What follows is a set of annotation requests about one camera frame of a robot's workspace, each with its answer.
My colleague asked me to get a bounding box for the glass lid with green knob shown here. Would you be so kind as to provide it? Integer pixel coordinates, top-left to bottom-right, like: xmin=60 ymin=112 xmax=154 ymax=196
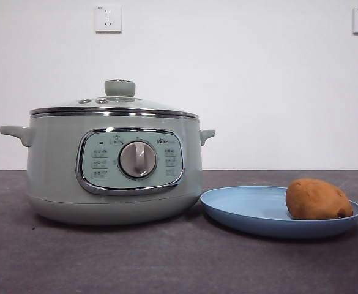
xmin=30 ymin=78 xmax=200 ymax=115

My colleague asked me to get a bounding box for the brown potato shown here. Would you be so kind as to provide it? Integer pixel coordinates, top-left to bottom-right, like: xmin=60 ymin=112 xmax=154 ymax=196
xmin=285 ymin=178 xmax=354 ymax=221

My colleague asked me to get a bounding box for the blue round plate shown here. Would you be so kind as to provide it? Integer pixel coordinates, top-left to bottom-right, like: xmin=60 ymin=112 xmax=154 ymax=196
xmin=200 ymin=185 xmax=358 ymax=239

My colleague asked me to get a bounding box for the pale green electric steamer pot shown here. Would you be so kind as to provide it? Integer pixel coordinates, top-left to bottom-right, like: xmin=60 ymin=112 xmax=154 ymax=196
xmin=0 ymin=107 xmax=215 ymax=227

